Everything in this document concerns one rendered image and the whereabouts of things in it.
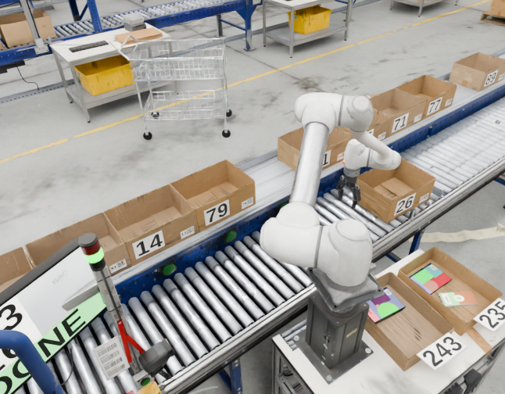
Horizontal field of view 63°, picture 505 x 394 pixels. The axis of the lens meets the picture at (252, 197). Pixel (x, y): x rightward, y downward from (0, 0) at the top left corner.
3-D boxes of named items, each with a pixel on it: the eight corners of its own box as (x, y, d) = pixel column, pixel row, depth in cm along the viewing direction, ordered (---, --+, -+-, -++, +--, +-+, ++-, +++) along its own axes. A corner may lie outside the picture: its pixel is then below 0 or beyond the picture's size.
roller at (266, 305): (270, 319, 203) (270, 313, 199) (213, 257, 235) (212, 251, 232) (277, 313, 205) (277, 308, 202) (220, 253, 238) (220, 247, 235)
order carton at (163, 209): (132, 266, 208) (124, 243, 197) (109, 234, 226) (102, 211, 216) (199, 233, 225) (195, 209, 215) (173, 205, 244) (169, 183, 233)
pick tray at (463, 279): (460, 337, 187) (467, 324, 180) (394, 282, 212) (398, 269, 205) (497, 306, 199) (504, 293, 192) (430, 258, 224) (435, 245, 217)
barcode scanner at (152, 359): (180, 361, 155) (172, 348, 148) (152, 381, 151) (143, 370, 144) (172, 348, 160) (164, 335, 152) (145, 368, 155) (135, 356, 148)
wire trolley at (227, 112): (232, 115, 515) (227, 30, 450) (231, 138, 471) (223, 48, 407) (147, 117, 517) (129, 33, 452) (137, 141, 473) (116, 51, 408)
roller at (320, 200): (377, 248, 239) (376, 244, 235) (315, 202, 272) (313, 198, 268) (383, 241, 239) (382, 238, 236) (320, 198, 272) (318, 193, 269)
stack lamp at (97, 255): (88, 266, 114) (82, 250, 110) (83, 255, 117) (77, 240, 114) (106, 257, 117) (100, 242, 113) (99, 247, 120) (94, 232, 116)
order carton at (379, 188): (386, 223, 246) (392, 202, 235) (351, 198, 265) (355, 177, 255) (430, 199, 262) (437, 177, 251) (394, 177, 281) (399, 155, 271)
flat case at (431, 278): (451, 281, 211) (452, 278, 210) (427, 298, 203) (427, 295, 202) (429, 264, 220) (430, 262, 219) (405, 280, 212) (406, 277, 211)
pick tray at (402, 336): (403, 372, 175) (409, 359, 168) (344, 307, 201) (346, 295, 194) (449, 341, 185) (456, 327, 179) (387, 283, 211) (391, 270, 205)
